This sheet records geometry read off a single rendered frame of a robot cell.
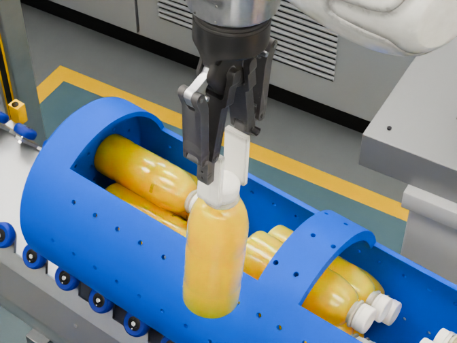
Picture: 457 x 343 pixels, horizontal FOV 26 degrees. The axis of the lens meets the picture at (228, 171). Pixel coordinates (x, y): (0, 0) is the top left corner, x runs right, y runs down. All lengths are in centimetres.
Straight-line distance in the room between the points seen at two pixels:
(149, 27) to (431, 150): 187
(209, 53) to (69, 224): 59
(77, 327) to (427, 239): 64
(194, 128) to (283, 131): 229
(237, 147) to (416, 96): 78
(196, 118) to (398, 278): 63
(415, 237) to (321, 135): 146
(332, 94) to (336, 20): 242
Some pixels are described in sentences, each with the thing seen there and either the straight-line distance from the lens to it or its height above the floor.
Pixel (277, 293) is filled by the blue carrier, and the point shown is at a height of 121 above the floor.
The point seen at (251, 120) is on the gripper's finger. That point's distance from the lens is 104.
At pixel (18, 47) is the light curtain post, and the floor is 89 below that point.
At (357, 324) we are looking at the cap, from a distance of 135.
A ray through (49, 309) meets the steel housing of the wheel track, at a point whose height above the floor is 88.
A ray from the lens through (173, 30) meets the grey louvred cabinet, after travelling 336.
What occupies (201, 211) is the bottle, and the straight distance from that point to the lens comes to 109.
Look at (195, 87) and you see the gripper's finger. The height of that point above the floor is 164.
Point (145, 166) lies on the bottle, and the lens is 155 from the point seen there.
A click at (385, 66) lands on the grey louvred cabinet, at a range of 300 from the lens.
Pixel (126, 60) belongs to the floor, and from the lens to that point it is 353.
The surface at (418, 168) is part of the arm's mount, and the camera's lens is 171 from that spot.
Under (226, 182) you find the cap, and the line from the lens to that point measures 108.
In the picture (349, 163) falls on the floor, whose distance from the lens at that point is 317.
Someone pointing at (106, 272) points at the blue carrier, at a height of 112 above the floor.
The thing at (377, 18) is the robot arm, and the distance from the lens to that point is 73.
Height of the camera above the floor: 226
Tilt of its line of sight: 47 degrees down
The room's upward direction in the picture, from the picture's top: straight up
